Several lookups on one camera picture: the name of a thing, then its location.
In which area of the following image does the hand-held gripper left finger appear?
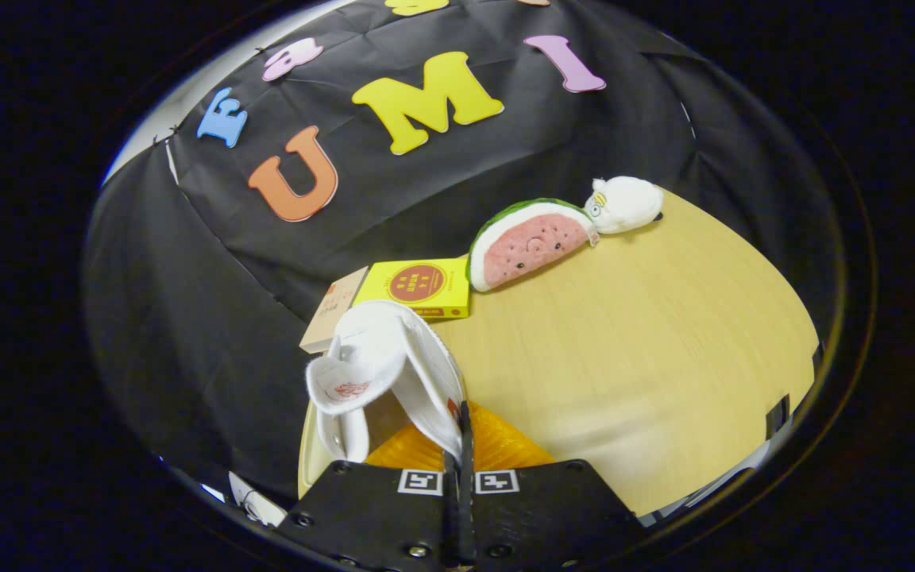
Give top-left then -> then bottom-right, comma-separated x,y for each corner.
276,429 -> 461,572

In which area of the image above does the yellow book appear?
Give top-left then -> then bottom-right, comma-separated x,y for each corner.
353,256 -> 472,320

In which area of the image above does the watermelon slice plush toy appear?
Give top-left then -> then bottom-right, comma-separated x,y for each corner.
467,198 -> 600,293

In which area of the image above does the beige book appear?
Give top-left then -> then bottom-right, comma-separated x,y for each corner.
299,266 -> 369,354

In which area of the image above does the white plush toy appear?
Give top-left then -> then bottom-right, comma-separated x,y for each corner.
583,176 -> 665,235

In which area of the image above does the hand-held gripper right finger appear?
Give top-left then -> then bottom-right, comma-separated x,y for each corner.
457,400 -> 645,572

